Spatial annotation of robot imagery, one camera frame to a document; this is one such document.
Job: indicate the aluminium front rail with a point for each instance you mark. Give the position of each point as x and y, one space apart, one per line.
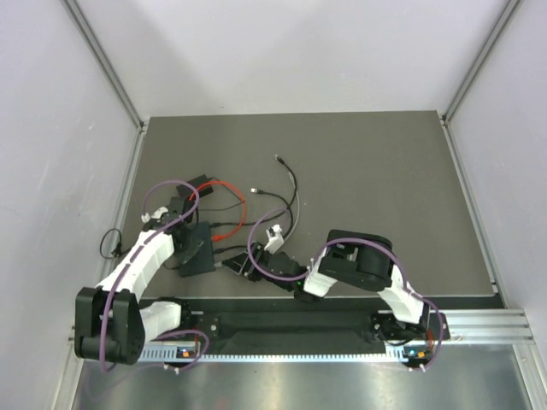
473 326

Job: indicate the black power adapter brick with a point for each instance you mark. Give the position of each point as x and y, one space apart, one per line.
202 184

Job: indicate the right aluminium frame post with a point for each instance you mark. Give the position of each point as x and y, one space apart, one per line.
490 42

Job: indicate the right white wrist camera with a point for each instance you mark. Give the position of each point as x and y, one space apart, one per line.
275 238

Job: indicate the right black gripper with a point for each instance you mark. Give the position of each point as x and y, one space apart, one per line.
242 262

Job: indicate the black ethernet cable short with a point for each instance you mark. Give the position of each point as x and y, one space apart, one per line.
270 219

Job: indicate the aluminium frame post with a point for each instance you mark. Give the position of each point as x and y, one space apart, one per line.
78 17
490 42

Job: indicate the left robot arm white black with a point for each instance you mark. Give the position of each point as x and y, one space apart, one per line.
110 326

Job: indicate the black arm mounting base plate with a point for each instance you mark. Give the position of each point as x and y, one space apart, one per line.
345 342

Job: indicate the black ethernet cable long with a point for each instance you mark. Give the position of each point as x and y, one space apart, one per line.
295 207

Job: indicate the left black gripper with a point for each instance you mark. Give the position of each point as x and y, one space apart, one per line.
185 255

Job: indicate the slotted grey cable duct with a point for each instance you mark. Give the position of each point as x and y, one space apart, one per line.
175 353

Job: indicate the left aluminium frame post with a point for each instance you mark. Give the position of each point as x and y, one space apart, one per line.
78 17

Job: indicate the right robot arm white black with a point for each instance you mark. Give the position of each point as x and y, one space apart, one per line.
363 261

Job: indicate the black network switch box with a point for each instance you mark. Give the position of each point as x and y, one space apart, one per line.
204 261

